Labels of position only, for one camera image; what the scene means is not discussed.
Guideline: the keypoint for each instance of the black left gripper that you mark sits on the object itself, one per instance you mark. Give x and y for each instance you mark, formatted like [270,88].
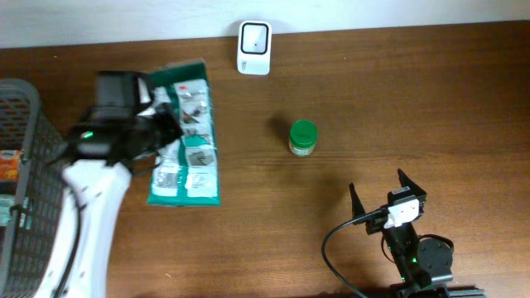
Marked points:
[172,122]

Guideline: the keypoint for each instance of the orange snack packet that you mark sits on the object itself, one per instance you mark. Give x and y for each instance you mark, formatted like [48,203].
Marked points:
[9,165]

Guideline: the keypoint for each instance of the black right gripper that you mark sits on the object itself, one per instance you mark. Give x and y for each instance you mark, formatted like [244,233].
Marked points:
[377,219]

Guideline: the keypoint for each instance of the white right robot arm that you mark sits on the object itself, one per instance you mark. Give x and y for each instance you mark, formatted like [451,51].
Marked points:
[423,261]

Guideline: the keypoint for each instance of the green lid jar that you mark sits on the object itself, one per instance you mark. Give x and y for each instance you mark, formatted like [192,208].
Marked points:
[302,137]

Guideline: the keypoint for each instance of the green 3M gloves package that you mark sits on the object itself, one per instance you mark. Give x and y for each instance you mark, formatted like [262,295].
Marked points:
[186,171]

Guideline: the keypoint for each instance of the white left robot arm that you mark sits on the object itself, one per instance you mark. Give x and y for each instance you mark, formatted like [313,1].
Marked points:
[124,126]

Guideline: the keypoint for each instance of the white barcode scanner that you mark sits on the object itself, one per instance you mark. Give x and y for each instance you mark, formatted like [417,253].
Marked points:
[254,48]

